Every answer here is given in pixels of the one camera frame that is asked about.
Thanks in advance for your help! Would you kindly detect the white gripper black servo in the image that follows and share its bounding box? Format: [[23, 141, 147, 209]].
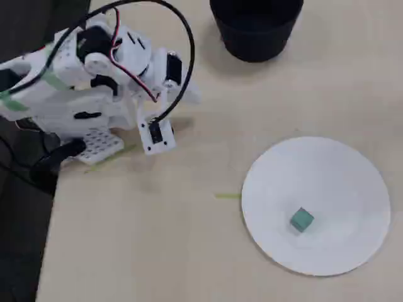
[[141, 47, 202, 104]]

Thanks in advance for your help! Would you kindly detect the green cube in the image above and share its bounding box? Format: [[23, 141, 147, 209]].
[[289, 206, 315, 233]]

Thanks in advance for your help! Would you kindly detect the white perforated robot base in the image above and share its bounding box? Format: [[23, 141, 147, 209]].
[[61, 125, 125, 166]]

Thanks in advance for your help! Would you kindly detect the black round bin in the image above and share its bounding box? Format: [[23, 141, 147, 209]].
[[209, 0, 305, 63]]

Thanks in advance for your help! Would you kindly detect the green tape band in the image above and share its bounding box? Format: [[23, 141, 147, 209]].
[[0, 91, 30, 111], [43, 43, 69, 91]]

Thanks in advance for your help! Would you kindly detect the black table clamp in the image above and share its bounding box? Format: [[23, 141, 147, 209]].
[[30, 138, 88, 196]]

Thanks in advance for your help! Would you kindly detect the white paper plate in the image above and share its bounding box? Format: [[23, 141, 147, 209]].
[[241, 136, 392, 277]]

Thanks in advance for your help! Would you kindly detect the thick black camera cable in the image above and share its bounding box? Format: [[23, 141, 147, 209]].
[[0, 0, 196, 126]]

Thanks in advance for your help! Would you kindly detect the white gripper camera module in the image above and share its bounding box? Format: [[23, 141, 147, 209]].
[[137, 109, 177, 157]]

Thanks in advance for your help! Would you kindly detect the red servo wire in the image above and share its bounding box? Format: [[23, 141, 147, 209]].
[[108, 8, 158, 103]]

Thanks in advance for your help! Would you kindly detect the thin black power cable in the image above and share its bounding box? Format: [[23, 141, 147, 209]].
[[0, 135, 48, 189]]

